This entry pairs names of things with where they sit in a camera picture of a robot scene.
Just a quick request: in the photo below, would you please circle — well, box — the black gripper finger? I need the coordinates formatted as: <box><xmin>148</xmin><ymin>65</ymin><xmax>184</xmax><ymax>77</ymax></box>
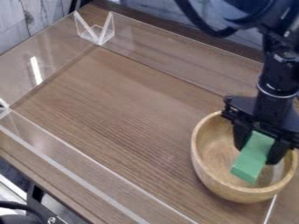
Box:
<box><xmin>232</xmin><ymin>120</ymin><xmax>252</xmax><ymax>151</ymax></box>
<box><xmin>265</xmin><ymin>139</ymin><xmax>291</xmax><ymax>165</ymax></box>

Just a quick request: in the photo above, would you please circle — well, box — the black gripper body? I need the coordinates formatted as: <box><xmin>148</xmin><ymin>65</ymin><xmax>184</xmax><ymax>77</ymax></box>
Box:
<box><xmin>221</xmin><ymin>95</ymin><xmax>299</xmax><ymax>144</ymax></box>

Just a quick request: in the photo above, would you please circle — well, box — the green rectangular block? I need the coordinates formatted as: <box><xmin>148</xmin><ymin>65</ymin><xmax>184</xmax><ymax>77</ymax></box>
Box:
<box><xmin>229</xmin><ymin>131</ymin><xmax>275</xmax><ymax>184</ymax></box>

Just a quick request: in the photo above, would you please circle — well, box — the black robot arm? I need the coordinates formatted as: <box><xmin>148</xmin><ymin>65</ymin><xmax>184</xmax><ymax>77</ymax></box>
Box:
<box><xmin>173</xmin><ymin>0</ymin><xmax>299</xmax><ymax>165</ymax></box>

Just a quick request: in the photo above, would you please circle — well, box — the wooden bowl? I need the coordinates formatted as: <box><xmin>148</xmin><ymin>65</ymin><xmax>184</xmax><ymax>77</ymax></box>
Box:
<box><xmin>191</xmin><ymin>111</ymin><xmax>299</xmax><ymax>204</ymax></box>

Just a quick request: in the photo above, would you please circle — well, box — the clear acrylic corner bracket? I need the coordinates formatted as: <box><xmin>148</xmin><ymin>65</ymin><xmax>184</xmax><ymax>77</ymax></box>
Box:
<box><xmin>73</xmin><ymin>11</ymin><xmax>114</xmax><ymax>46</ymax></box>

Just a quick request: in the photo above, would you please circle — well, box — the black metal table frame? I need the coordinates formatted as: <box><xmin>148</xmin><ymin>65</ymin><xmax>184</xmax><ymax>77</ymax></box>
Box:
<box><xmin>26</xmin><ymin>184</ymin><xmax>80</xmax><ymax>224</ymax></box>

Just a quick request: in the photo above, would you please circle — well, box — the black cable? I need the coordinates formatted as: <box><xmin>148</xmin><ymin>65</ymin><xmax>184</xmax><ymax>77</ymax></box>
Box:
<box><xmin>0</xmin><ymin>200</ymin><xmax>29</xmax><ymax>224</ymax></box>

